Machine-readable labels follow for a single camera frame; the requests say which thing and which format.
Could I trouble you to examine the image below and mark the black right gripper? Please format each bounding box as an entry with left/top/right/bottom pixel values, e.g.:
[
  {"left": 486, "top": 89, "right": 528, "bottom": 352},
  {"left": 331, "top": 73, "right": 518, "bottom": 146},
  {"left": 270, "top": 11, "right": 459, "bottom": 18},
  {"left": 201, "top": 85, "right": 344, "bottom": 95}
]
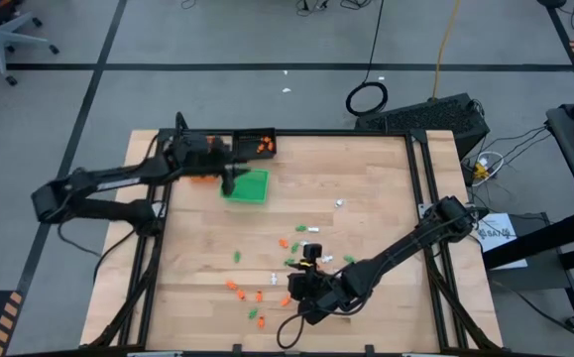
[{"left": 286, "top": 242, "right": 355, "bottom": 326}]

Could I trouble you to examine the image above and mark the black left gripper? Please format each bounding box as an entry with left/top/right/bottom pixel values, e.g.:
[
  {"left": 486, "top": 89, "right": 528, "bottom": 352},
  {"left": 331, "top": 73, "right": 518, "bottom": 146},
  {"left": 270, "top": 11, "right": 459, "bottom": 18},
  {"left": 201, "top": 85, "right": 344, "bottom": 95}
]
[{"left": 167, "top": 127, "right": 252, "bottom": 197}]

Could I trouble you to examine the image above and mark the green plastic basket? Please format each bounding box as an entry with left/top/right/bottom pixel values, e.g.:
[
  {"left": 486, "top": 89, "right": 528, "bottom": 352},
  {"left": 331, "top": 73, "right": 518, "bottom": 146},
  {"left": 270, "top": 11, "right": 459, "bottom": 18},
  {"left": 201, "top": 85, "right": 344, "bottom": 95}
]
[{"left": 220, "top": 168, "right": 272, "bottom": 205}]

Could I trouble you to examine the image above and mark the orange plastic basket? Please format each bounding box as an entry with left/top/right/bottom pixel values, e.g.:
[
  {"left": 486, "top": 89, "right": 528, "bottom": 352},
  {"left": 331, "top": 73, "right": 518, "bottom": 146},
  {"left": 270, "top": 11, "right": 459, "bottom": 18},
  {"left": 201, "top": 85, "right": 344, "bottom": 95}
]
[{"left": 186, "top": 134, "right": 221, "bottom": 183}]

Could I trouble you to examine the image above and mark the black plastic basket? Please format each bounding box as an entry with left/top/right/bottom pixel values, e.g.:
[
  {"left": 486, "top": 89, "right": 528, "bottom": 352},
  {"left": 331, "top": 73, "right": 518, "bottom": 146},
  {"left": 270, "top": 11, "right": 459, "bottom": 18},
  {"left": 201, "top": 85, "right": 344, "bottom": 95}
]
[{"left": 230, "top": 128, "right": 279, "bottom": 162}]

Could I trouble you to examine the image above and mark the black computer case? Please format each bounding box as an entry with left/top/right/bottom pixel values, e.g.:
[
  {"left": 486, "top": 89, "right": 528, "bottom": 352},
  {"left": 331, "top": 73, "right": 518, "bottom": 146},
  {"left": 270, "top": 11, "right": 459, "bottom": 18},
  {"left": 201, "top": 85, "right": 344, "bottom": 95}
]
[{"left": 354, "top": 92, "right": 491, "bottom": 160}]

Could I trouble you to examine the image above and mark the white printed paper sheet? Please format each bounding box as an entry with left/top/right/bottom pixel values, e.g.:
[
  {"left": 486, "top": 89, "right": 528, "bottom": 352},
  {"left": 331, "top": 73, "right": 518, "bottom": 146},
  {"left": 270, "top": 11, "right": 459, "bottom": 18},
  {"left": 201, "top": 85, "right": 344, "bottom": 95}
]
[{"left": 474, "top": 211, "right": 528, "bottom": 272}]

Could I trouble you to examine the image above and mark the white and yellow power plug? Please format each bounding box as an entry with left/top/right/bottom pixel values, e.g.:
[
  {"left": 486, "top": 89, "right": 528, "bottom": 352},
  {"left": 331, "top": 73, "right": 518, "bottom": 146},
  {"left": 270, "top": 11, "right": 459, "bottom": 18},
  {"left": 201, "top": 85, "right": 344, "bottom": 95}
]
[{"left": 469, "top": 151, "right": 506, "bottom": 187}]

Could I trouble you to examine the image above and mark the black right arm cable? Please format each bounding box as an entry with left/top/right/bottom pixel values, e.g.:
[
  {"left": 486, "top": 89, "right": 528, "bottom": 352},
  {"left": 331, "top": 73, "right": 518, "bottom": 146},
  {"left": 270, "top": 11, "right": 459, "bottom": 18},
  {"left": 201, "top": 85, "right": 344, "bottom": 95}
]
[{"left": 276, "top": 311, "right": 317, "bottom": 350}]

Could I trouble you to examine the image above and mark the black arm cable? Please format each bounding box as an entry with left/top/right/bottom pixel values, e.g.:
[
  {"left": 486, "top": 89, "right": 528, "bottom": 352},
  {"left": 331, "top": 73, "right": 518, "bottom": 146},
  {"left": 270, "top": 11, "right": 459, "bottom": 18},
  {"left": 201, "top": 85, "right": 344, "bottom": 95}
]
[
  {"left": 276, "top": 311, "right": 317, "bottom": 350},
  {"left": 57, "top": 217, "right": 139, "bottom": 284}
]

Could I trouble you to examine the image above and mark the black aluminium table frame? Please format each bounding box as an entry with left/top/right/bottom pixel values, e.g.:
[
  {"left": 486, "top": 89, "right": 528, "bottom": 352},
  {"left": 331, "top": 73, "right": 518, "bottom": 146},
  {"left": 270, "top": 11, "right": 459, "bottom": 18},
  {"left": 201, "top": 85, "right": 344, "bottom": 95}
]
[{"left": 87, "top": 112, "right": 504, "bottom": 356}]

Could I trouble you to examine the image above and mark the black hanging cable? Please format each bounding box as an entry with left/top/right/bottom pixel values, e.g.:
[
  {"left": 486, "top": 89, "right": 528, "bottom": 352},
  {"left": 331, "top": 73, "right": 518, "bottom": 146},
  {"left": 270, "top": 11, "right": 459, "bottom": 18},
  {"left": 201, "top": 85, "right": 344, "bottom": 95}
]
[{"left": 344, "top": 0, "right": 390, "bottom": 118}]

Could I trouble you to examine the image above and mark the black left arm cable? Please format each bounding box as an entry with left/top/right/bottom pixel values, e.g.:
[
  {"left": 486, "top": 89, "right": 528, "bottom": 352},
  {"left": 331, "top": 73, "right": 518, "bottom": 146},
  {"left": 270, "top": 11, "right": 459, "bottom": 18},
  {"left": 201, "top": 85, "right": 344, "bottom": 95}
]
[{"left": 57, "top": 217, "right": 139, "bottom": 284}]

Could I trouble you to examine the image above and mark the black floor cable bundle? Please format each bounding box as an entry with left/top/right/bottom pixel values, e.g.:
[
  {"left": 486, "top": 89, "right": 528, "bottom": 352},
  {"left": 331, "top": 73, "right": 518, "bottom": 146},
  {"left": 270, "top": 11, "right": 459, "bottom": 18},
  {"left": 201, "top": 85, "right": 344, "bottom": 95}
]
[{"left": 293, "top": 0, "right": 375, "bottom": 12}]

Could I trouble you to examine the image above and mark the yellow hanging cable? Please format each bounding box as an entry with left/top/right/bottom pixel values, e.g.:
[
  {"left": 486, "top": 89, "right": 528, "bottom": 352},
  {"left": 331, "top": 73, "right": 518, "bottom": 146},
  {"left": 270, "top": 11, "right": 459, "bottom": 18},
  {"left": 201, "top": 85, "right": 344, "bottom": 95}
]
[{"left": 431, "top": 0, "right": 462, "bottom": 100}]

